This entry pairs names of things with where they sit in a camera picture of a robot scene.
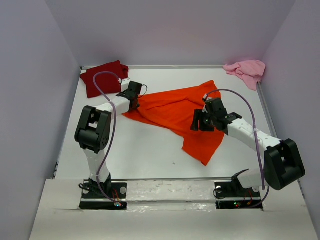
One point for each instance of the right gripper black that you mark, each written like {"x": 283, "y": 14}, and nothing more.
{"x": 198, "y": 115}

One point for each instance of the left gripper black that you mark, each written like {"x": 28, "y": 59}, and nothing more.
{"x": 123, "y": 93}

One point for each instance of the orange t-shirt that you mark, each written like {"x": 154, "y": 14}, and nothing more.
{"x": 174, "y": 110}

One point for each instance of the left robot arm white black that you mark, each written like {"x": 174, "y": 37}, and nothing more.
{"x": 95, "y": 133}

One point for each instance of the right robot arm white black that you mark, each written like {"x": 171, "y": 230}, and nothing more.
{"x": 280, "y": 162}

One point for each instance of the folded dark red t-shirt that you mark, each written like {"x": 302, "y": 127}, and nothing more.
{"x": 107, "y": 82}

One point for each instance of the pink t-shirt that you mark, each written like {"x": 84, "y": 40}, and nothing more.
{"x": 250, "y": 72}

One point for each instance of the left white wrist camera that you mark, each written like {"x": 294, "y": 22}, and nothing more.
{"x": 124, "y": 84}

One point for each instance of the back aluminium rail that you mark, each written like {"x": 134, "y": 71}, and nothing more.
{"x": 144, "y": 67}

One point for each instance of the aluminium rail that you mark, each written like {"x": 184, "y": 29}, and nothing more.
{"x": 176, "y": 179}
{"x": 266, "y": 110}
{"x": 144, "y": 67}

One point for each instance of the front aluminium rail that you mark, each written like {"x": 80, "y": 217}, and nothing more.
{"x": 176, "y": 179}

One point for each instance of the right aluminium rail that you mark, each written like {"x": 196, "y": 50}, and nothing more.
{"x": 266, "y": 110}

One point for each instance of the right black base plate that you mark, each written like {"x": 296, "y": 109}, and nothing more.
{"x": 230, "y": 197}

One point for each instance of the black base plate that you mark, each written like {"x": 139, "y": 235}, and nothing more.
{"x": 93, "y": 199}
{"x": 230, "y": 197}

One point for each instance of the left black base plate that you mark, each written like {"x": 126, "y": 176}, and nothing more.
{"x": 93, "y": 199}

